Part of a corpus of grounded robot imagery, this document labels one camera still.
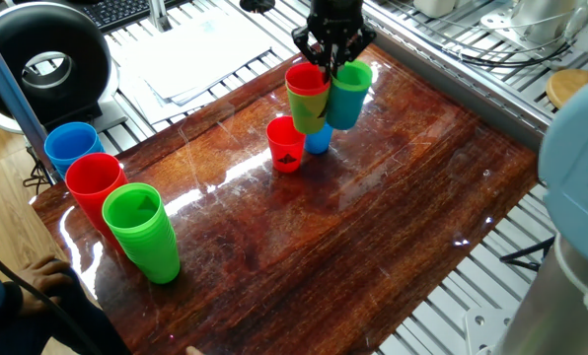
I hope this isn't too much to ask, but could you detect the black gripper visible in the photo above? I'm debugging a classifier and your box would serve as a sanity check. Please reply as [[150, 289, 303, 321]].
[[291, 0, 377, 83]]

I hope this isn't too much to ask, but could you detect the green plastic cup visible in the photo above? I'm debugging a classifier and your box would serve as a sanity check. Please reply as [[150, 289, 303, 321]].
[[286, 84, 331, 136], [330, 59, 374, 94]]

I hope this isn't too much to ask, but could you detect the red plastic cup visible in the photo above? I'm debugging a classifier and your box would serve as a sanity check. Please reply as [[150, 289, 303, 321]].
[[265, 115, 307, 175], [284, 61, 332, 98]]

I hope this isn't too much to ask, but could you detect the blue plastic cup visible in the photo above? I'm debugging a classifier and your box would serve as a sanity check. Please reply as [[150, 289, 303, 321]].
[[325, 81, 372, 132], [303, 121, 335, 156]]

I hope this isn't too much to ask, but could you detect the white paper stack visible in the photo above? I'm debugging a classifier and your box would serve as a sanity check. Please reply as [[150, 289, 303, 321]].
[[107, 7, 288, 124]]

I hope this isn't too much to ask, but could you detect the green cup stack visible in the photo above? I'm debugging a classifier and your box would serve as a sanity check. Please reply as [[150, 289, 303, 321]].
[[101, 181, 182, 285]]

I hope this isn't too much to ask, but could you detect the red cup stack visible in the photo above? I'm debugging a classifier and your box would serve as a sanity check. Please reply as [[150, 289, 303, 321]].
[[64, 152, 129, 255]]

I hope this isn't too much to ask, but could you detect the blue cup stack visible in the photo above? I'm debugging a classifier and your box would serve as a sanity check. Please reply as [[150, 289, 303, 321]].
[[43, 121, 107, 179]]

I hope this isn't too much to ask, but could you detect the person's left hand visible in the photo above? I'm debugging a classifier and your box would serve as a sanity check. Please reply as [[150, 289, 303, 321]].
[[16, 254, 74, 318]]

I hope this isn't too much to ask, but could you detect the black round foot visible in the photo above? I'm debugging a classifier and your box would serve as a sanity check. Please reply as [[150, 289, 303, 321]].
[[238, 0, 276, 14]]

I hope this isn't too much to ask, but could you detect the white plastic container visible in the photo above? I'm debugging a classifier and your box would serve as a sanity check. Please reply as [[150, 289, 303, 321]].
[[411, 0, 459, 19]]

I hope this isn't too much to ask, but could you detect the silver stand pole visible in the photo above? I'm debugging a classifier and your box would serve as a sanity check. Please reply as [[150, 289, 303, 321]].
[[145, 0, 173, 34]]

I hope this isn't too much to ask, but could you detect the black keyboard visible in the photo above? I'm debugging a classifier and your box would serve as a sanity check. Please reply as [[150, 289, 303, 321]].
[[79, 0, 186, 34]]

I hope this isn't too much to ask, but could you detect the glossy wood grain board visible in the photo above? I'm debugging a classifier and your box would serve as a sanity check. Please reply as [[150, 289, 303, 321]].
[[30, 27, 542, 355]]

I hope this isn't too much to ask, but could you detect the round wooden stand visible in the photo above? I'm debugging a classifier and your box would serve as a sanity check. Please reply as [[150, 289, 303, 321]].
[[545, 54, 588, 110]]

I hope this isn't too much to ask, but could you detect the blue trouser leg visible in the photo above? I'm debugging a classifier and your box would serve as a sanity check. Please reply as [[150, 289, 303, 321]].
[[0, 265, 132, 355]]

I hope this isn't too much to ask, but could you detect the silver metal bracket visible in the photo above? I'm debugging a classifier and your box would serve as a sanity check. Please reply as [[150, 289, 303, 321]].
[[479, 0, 588, 46]]

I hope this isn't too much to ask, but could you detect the black ring-shaped device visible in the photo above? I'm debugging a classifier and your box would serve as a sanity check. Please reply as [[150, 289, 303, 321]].
[[0, 1, 130, 135]]

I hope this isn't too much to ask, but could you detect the black looped cable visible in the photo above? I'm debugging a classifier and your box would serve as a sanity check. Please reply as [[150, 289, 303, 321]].
[[499, 236, 556, 273]]

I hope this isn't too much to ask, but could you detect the tangled black cable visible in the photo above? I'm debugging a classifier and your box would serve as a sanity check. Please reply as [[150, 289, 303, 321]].
[[22, 147, 53, 196]]

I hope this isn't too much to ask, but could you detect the grey aluminium post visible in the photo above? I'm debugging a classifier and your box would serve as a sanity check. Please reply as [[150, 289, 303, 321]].
[[0, 17, 61, 186]]

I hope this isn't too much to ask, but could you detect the thick black cable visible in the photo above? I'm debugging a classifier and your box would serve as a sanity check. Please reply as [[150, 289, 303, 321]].
[[0, 240, 103, 355]]

